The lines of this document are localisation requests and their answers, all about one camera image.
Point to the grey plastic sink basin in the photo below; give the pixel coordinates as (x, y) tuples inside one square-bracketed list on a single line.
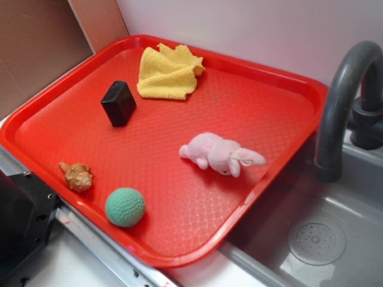
[(303, 232)]

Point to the red plastic tray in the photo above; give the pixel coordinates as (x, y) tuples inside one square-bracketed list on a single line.
[(188, 211)]

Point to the silver metal rail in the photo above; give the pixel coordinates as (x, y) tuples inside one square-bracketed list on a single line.
[(70, 251)]

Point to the brown cardboard panel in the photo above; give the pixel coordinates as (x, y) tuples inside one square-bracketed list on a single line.
[(43, 40)]

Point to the pink plush bunny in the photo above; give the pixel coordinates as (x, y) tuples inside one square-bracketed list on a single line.
[(222, 155)]

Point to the brown seashell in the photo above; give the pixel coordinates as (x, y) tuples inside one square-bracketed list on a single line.
[(78, 176)]

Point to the green dimpled ball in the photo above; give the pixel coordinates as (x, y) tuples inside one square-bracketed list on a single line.
[(125, 207)]

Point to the yellow folded cloth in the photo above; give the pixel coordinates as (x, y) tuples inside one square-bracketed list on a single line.
[(168, 73)]

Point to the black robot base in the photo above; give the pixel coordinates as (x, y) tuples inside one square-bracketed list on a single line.
[(28, 208)]

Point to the black rectangular block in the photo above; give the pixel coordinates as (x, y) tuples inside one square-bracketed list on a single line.
[(118, 103)]

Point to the grey curved faucet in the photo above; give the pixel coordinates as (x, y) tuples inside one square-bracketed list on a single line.
[(354, 102)]

